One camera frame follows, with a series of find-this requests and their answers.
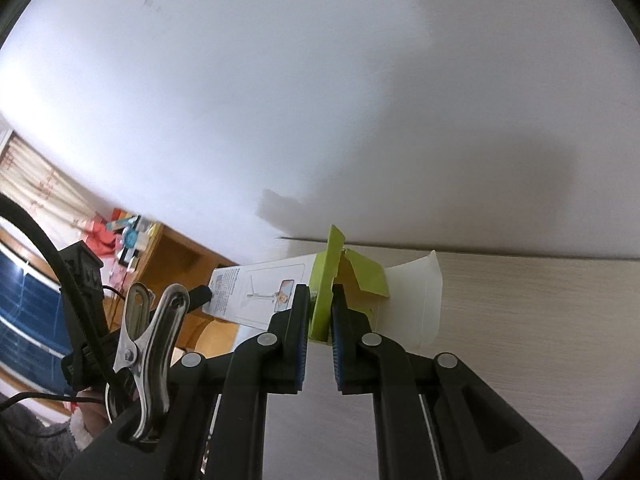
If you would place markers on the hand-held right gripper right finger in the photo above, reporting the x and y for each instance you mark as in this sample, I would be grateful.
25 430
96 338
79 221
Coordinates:
337 345

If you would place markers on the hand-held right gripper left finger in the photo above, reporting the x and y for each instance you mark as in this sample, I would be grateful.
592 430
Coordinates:
302 340

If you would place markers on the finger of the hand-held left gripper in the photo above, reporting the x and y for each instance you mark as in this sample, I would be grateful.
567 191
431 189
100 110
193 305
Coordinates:
200 299

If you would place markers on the long white cardboard box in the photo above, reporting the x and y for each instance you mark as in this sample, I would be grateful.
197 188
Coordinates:
260 285

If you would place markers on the person's left forearm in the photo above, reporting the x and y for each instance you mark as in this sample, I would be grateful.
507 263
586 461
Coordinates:
30 445

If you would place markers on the pile of colourful clutter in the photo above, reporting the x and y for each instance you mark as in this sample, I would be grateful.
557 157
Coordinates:
105 240

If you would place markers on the wooden shelf unit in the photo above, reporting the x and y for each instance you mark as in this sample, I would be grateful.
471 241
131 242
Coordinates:
170 260

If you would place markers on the metal spring clip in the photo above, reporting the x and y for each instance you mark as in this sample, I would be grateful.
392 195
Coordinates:
150 350

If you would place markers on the blue window pane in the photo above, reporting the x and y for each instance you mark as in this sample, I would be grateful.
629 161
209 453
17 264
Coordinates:
25 310

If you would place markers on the beige curtain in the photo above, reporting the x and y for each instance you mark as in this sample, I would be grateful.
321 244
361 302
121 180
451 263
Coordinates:
35 180

